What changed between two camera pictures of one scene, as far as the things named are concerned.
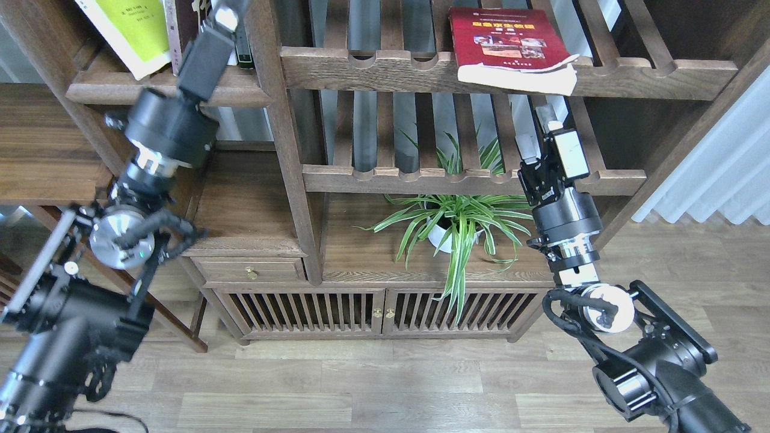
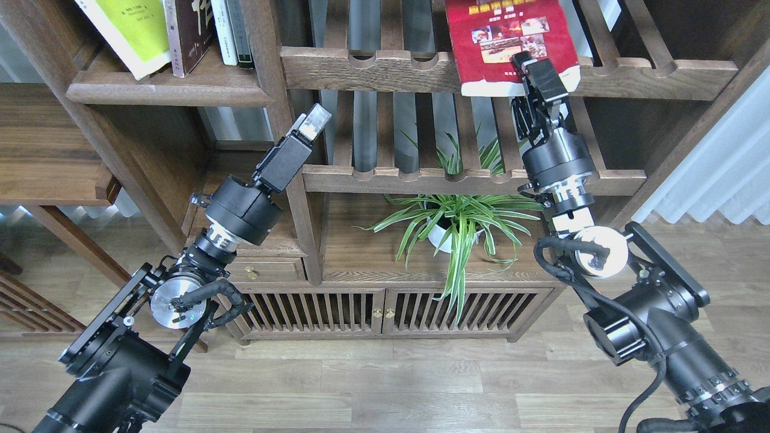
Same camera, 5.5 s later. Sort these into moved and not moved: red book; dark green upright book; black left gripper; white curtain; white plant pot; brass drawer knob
Moved: black left gripper; red book
Not moved: dark green upright book; brass drawer knob; white plant pot; white curtain
